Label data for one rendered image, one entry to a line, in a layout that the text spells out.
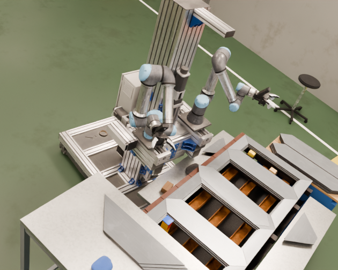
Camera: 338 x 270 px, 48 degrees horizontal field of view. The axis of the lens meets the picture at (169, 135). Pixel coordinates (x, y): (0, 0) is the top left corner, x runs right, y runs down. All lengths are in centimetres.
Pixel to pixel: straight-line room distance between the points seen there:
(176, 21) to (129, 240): 149
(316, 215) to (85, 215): 200
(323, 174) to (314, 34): 336
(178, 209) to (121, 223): 60
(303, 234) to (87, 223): 172
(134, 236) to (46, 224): 51
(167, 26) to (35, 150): 210
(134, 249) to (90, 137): 203
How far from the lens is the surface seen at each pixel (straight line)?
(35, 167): 407
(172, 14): 277
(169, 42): 283
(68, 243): 232
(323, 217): 357
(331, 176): 385
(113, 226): 237
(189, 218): 283
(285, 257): 310
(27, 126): 450
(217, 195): 307
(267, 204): 345
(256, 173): 341
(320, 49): 669
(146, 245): 234
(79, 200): 249
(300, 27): 682
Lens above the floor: 302
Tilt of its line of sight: 40 degrees down
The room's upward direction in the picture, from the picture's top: 19 degrees clockwise
